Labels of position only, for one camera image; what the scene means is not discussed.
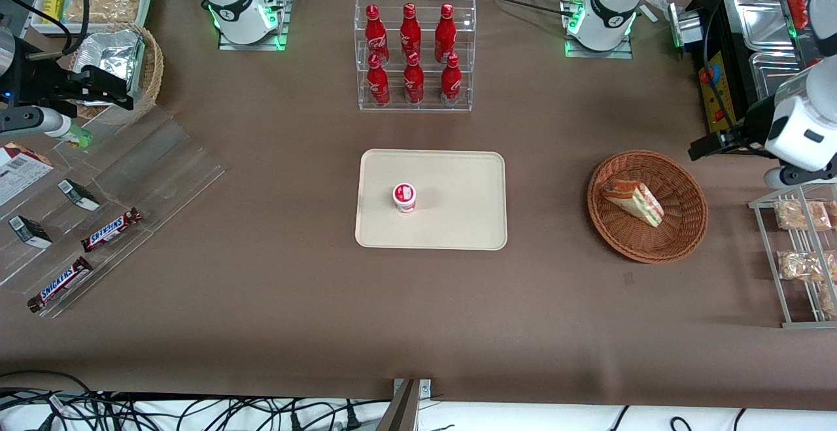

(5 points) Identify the brown table mat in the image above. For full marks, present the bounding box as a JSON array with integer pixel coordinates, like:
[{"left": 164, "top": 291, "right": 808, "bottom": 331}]
[{"left": 0, "top": 0, "right": 837, "bottom": 412}]

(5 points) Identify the red white carton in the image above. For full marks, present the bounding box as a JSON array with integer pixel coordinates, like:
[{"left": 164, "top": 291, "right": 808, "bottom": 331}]
[{"left": 0, "top": 143, "right": 54, "bottom": 207}]

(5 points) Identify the light wicker basket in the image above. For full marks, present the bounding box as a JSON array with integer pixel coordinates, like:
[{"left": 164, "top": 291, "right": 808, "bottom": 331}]
[{"left": 67, "top": 22, "right": 164, "bottom": 126}]

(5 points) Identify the grey metal bracket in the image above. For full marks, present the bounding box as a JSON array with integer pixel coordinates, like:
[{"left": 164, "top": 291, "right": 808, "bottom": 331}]
[{"left": 392, "top": 377, "right": 433, "bottom": 402}]

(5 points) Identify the red cola bottle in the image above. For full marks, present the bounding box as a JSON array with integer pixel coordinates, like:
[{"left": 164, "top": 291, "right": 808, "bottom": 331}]
[
  {"left": 439, "top": 53, "right": 463, "bottom": 107},
  {"left": 366, "top": 53, "right": 392, "bottom": 107},
  {"left": 364, "top": 4, "right": 390, "bottom": 66},
  {"left": 400, "top": 3, "right": 423, "bottom": 63},
  {"left": 434, "top": 3, "right": 457, "bottom": 64},
  {"left": 402, "top": 52, "right": 426, "bottom": 105}
]

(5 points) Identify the black yellow control box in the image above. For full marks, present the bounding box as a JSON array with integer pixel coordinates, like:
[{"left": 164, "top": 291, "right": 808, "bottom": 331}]
[{"left": 687, "top": 0, "right": 795, "bottom": 154}]

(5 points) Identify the small black white box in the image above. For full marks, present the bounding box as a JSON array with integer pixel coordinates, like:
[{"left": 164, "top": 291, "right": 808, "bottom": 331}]
[
  {"left": 58, "top": 179, "right": 101, "bottom": 212},
  {"left": 9, "top": 215, "right": 53, "bottom": 249}
]

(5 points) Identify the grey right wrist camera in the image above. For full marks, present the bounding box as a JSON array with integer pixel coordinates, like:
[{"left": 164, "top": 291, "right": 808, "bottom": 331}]
[{"left": 0, "top": 107, "right": 71, "bottom": 140}]

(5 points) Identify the steel tray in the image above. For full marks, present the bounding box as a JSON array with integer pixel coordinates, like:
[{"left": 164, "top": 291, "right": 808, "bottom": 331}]
[
  {"left": 747, "top": 52, "right": 809, "bottom": 102},
  {"left": 732, "top": 0, "right": 802, "bottom": 53}
]

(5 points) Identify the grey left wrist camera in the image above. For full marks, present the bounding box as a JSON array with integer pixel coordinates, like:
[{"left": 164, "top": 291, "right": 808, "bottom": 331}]
[{"left": 764, "top": 166, "right": 837, "bottom": 190}]

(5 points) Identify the small silver device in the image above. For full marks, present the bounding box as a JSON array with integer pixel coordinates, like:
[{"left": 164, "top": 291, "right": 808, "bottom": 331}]
[{"left": 667, "top": 3, "right": 704, "bottom": 50}]

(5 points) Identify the grey wire rack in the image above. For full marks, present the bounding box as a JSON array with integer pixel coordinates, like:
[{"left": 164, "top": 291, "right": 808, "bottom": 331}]
[{"left": 749, "top": 184, "right": 837, "bottom": 329}]

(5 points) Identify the brown wicker basket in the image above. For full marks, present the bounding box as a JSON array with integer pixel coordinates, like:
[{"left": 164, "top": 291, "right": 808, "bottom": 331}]
[{"left": 587, "top": 150, "right": 709, "bottom": 265}]

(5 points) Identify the silver foil bag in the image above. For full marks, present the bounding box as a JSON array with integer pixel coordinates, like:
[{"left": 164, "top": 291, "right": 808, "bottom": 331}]
[{"left": 71, "top": 29, "right": 146, "bottom": 106}]

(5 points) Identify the triangular sandwich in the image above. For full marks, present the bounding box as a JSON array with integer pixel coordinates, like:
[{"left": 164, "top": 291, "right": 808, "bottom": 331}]
[{"left": 600, "top": 179, "right": 666, "bottom": 229}]

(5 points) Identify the green white small bottle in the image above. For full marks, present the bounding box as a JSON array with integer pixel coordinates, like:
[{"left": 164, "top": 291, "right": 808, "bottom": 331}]
[{"left": 51, "top": 118, "right": 94, "bottom": 150}]

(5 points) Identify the red white yogurt cup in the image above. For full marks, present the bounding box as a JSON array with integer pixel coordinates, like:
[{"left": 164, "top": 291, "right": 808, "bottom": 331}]
[{"left": 392, "top": 182, "right": 418, "bottom": 215}]

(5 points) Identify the snickers chocolate bar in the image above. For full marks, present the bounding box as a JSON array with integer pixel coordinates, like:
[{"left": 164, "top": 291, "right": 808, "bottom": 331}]
[
  {"left": 27, "top": 256, "right": 94, "bottom": 314},
  {"left": 80, "top": 207, "right": 143, "bottom": 253}
]

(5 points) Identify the clear acrylic bottle rack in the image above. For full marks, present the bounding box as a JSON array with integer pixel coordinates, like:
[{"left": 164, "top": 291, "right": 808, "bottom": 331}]
[{"left": 354, "top": 0, "right": 477, "bottom": 113}]

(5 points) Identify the clear bag of crackers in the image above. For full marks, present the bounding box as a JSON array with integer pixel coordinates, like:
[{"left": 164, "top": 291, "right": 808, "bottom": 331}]
[{"left": 64, "top": 0, "right": 142, "bottom": 25}]

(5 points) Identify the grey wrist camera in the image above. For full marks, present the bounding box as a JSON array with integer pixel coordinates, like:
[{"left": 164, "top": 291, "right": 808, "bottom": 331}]
[
  {"left": 764, "top": 166, "right": 837, "bottom": 190},
  {"left": 0, "top": 107, "right": 71, "bottom": 140}
]

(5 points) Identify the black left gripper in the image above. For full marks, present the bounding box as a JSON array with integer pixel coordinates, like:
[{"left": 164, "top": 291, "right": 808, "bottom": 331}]
[{"left": 688, "top": 94, "right": 783, "bottom": 161}]

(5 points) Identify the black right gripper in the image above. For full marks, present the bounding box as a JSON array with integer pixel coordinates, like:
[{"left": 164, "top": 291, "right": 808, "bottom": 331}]
[{"left": 0, "top": 46, "right": 136, "bottom": 112}]

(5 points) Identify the beige plastic tray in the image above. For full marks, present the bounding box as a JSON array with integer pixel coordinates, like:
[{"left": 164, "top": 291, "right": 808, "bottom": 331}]
[{"left": 354, "top": 149, "right": 508, "bottom": 251}]

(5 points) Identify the clear acrylic stepped display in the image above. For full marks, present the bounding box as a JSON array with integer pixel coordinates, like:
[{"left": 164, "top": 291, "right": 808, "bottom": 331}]
[{"left": 0, "top": 101, "right": 228, "bottom": 319}]

